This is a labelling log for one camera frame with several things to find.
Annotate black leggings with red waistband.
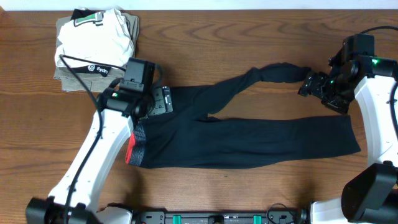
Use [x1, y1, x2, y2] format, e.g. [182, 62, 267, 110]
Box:
[125, 63, 361, 169]

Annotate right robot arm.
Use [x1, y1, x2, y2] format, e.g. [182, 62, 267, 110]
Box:
[298, 55, 397, 223]

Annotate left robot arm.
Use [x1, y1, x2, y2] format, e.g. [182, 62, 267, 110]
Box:
[25, 86, 172, 223]

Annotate khaki folded garment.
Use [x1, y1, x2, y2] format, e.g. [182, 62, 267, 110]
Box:
[53, 10, 139, 92]

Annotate white folded t-shirt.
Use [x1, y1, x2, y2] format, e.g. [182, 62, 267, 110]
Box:
[55, 9, 134, 68]

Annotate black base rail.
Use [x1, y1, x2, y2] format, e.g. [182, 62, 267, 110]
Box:
[102, 203, 312, 224]

